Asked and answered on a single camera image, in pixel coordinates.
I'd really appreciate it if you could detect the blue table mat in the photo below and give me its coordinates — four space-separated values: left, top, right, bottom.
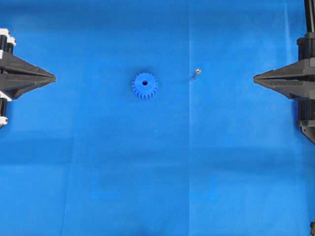
0 0 315 236

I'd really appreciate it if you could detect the black cable top right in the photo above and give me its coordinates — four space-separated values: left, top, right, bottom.
304 0 315 34

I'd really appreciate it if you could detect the blue plastic gear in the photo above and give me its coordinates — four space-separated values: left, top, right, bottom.
131 72 158 100

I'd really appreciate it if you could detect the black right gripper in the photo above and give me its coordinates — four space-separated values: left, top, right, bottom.
253 32 315 143

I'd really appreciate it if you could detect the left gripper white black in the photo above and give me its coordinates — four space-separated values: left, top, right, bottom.
0 29 56 128

